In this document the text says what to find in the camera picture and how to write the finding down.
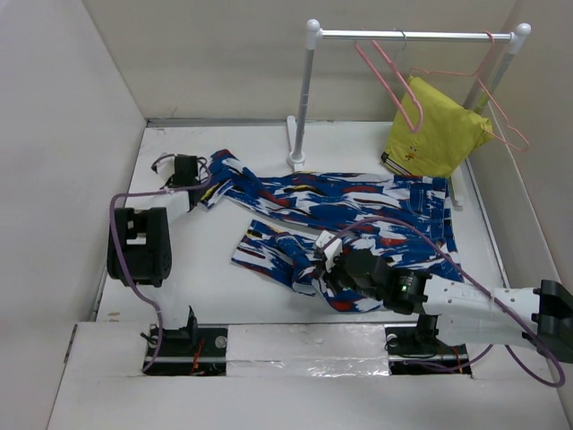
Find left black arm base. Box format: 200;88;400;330
140;307;228;377

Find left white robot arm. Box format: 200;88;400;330
107;154;211;356

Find white metal clothes rack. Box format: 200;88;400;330
286;19;532;208

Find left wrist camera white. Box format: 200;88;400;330
150;153;176;181

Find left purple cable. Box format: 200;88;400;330
108;156;213;373

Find blue white red patterned trousers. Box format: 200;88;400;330
201;150;462;314

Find pink wire hanger right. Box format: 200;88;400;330
411;24;531;153

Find yellow folded garment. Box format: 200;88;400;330
381;77;493;177

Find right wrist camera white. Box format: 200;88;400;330
313;230;343;272

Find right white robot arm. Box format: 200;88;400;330
316;249;572;363

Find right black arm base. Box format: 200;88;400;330
385;315;472;375

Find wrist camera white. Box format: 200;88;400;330
150;153;176;181
313;230;343;272

